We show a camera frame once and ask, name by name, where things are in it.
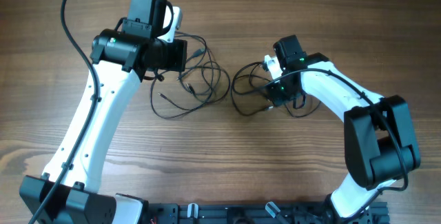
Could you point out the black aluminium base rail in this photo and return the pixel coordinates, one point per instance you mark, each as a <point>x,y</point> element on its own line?
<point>171,213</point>

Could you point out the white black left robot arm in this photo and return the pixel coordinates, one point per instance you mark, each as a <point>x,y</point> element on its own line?
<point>68,189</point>

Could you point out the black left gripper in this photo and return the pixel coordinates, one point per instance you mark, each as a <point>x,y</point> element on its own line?
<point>180,47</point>

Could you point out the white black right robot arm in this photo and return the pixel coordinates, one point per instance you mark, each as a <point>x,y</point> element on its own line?
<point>380,143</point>

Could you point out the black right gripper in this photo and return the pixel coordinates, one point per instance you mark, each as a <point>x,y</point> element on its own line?
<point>275,95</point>

